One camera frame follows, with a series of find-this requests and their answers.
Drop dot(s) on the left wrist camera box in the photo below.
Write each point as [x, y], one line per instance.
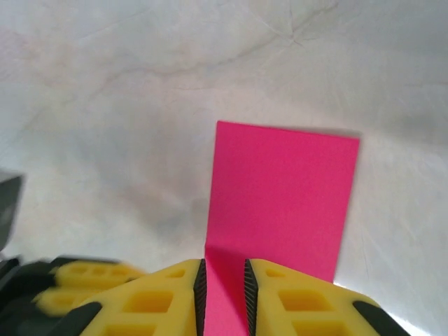
[10, 210]

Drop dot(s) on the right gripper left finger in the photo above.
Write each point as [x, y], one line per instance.
[150, 308]

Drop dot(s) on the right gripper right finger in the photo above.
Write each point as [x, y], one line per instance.
[308, 308]

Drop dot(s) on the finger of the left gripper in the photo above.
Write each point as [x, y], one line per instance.
[59, 301]
[94, 273]

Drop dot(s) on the pink paper sheet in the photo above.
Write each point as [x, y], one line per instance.
[280, 192]

